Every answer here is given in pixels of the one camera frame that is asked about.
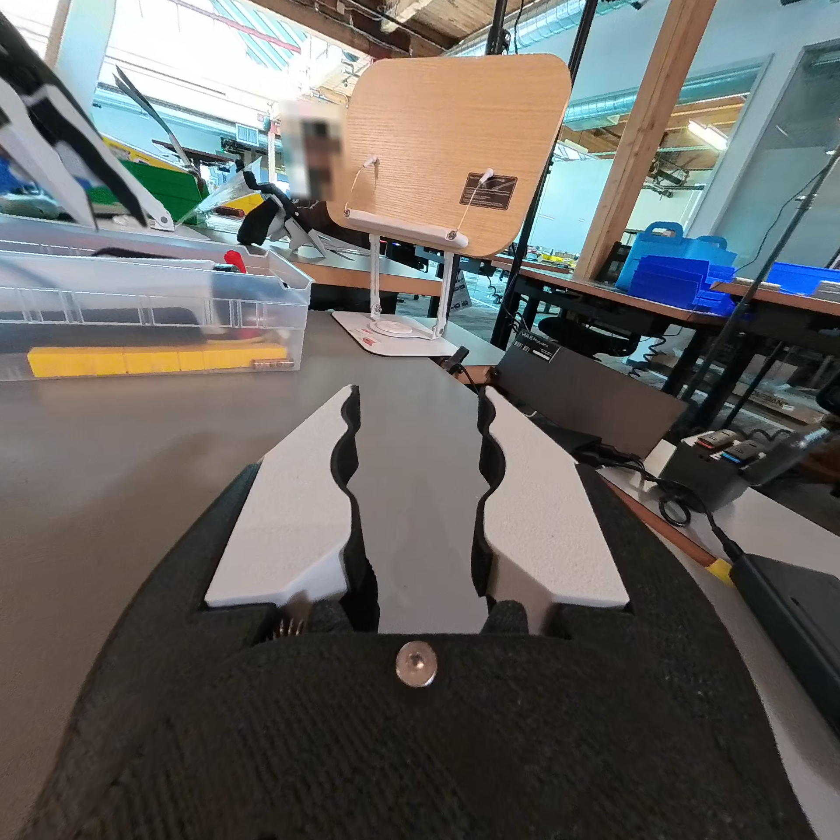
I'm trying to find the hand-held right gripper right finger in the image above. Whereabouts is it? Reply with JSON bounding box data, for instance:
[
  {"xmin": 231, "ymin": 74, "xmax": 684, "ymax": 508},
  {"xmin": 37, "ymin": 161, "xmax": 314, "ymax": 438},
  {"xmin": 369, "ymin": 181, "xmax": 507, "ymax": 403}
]
[{"xmin": 474, "ymin": 386, "xmax": 632, "ymax": 636}]

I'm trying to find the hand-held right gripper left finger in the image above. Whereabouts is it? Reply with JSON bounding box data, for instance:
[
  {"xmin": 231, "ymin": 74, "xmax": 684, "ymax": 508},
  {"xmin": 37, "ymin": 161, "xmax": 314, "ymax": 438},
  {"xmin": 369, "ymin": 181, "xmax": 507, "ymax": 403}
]
[{"xmin": 203, "ymin": 384, "xmax": 382, "ymax": 631}]

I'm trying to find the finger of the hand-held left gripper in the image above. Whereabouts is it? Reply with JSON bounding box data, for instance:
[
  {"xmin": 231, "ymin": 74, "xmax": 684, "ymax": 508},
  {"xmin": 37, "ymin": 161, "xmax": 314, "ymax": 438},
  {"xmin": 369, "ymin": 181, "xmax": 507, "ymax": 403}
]
[
  {"xmin": 0, "ymin": 82, "xmax": 99, "ymax": 229},
  {"xmin": 39, "ymin": 98, "xmax": 177, "ymax": 232}
]

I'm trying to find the clear plastic bin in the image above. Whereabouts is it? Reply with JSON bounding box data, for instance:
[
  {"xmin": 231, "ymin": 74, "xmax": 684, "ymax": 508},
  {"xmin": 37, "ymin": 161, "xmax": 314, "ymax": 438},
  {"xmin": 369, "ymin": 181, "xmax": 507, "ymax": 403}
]
[{"xmin": 0, "ymin": 213, "xmax": 315, "ymax": 383}]

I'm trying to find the black and white gripper device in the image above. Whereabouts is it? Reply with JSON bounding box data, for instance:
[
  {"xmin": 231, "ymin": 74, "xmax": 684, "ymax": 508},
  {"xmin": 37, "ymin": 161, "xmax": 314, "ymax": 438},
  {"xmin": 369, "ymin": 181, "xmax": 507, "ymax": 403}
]
[{"xmin": 235, "ymin": 159, "xmax": 332, "ymax": 258}]

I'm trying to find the green and yellow box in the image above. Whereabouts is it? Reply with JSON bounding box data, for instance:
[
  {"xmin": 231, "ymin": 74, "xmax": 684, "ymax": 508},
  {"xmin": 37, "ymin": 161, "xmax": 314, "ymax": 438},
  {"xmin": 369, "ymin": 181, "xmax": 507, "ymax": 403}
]
[{"xmin": 98, "ymin": 134, "xmax": 211, "ymax": 212}]

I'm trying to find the black usb hub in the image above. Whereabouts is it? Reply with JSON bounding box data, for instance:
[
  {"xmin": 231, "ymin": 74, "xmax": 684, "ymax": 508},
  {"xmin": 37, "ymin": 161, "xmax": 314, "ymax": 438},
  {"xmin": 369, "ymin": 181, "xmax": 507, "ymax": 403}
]
[{"xmin": 656, "ymin": 423, "xmax": 831, "ymax": 514}]

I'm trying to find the row of yellow blocks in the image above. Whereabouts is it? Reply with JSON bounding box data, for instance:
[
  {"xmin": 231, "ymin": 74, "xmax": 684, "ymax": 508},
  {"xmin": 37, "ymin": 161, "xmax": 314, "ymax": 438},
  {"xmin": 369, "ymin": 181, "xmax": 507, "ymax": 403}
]
[{"xmin": 26, "ymin": 344, "xmax": 257, "ymax": 379}]

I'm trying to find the black tripod stand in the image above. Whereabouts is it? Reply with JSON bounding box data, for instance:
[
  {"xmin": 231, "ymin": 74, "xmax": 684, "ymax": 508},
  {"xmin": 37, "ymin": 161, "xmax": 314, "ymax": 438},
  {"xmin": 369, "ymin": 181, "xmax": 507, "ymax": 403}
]
[
  {"xmin": 489, "ymin": 0, "xmax": 601, "ymax": 352},
  {"xmin": 682, "ymin": 147, "xmax": 840, "ymax": 434}
]

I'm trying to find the wooden table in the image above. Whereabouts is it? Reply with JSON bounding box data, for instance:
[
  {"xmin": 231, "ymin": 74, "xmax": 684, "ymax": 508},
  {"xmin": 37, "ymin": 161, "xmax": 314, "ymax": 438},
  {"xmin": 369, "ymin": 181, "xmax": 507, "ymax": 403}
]
[{"xmin": 505, "ymin": 252, "xmax": 840, "ymax": 342}]

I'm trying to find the stack of blue bins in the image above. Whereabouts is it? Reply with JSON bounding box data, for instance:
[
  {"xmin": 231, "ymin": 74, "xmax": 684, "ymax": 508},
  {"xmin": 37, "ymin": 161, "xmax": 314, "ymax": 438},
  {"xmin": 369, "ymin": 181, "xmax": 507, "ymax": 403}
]
[{"xmin": 629, "ymin": 255, "xmax": 737, "ymax": 315}]

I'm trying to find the dark grey power bank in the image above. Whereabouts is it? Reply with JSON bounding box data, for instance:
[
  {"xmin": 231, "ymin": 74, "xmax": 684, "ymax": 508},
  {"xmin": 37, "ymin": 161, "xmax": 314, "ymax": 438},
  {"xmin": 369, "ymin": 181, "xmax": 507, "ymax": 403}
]
[{"xmin": 728, "ymin": 554, "xmax": 840, "ymax": 736}]

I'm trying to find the light blue tote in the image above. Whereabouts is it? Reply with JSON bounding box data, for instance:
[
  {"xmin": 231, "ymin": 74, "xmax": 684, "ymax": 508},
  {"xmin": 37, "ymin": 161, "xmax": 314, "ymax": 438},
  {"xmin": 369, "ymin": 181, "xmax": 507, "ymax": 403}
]
[{"xmin": 617, "ymin": 222, "xmax": 729, "ymax": 296}]

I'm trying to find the wooden book stand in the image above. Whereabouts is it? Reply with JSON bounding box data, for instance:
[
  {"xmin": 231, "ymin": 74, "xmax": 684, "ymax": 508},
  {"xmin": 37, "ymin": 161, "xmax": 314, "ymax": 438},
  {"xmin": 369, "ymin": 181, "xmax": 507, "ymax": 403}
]
[{"xmin": 326, "ymin": 54, "xmax": 572, "ymax": 359}]

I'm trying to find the black charging cable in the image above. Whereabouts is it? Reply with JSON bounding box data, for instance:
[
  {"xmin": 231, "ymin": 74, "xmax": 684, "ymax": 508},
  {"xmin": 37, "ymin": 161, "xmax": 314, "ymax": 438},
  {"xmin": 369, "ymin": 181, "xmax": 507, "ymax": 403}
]
[{"xmin": 571, "ymin": 446, "xmax": 746, "ymax": 565}]

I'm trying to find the plain wooden post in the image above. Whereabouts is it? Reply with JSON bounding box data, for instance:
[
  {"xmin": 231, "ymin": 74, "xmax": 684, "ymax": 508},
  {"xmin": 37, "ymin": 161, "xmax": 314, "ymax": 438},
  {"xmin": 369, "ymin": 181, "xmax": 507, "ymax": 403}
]
[{"xmin": 574, "ymin": 0, "xmax": 719, "ymax": 283}]

